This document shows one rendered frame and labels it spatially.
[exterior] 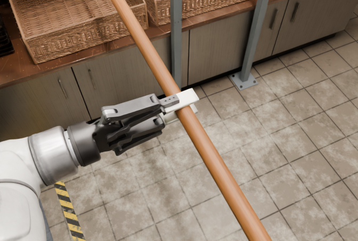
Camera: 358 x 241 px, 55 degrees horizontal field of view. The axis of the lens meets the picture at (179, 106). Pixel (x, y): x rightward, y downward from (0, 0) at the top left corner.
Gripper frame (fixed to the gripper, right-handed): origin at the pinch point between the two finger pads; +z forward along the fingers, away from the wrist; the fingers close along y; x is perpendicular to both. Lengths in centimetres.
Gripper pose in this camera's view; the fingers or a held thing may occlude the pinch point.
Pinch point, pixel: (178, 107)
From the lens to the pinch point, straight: 63.9
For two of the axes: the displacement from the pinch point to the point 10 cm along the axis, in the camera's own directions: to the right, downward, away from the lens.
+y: -0.1, 5.8, 8.1
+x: 4.3, 7.4, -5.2
